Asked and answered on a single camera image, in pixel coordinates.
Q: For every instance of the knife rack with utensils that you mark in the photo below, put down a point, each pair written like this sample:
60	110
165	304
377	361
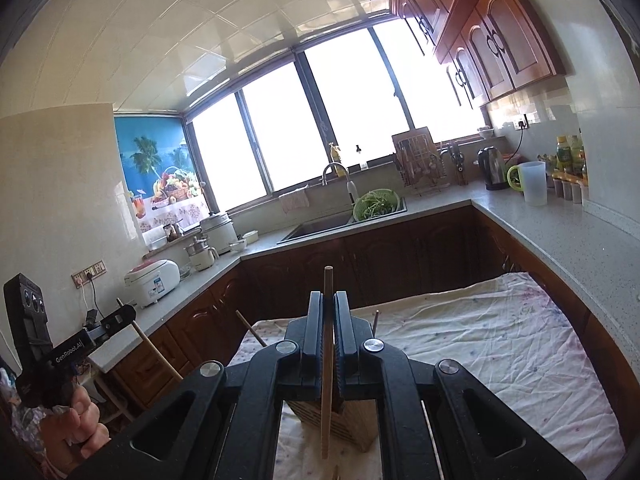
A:
418	161

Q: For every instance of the tropical fruit window poster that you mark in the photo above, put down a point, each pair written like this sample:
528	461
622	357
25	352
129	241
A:
159	171

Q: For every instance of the black electric kettle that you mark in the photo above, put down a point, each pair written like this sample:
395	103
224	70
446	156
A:
491	163

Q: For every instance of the steel kitchen faucet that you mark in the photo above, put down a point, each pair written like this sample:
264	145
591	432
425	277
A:
340	171

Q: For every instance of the wall power outlet strip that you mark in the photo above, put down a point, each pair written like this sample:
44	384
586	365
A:
84	277

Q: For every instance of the green colander with vegetables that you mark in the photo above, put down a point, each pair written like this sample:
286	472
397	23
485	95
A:
376	203

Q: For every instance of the condiment bottles group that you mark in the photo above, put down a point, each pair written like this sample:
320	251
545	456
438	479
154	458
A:
566	169

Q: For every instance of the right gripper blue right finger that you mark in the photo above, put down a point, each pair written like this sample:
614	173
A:
437	421

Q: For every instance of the wooden utensil holder box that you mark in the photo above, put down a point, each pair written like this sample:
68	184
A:
353	421

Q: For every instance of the white rice cooker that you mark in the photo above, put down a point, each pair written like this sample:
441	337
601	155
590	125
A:
150	282

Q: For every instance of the white plastic jug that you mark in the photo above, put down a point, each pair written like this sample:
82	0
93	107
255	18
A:
533	182

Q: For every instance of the person's left hand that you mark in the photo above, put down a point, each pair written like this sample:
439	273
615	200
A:
73	436

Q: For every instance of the large white cooker pot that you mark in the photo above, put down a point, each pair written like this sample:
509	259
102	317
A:
219	231

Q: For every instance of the upper wooden wall cabinets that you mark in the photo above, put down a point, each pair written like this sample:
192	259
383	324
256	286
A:
489	48

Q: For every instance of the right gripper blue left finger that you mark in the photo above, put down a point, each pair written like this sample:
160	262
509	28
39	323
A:
222	422

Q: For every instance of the white floral tablecloth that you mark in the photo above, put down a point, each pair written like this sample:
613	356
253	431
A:
514	339

